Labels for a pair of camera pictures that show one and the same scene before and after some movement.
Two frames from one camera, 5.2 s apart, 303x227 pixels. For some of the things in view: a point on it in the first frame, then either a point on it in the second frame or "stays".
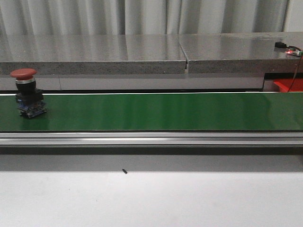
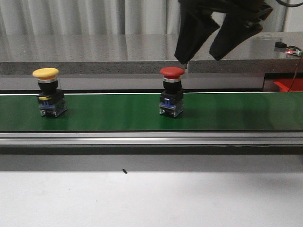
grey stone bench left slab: x=93 y=54 stays
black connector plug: x=280 y=44 stays
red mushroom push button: x=30 y=100 → x=171 y=98
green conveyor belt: x=165 y=111 stays
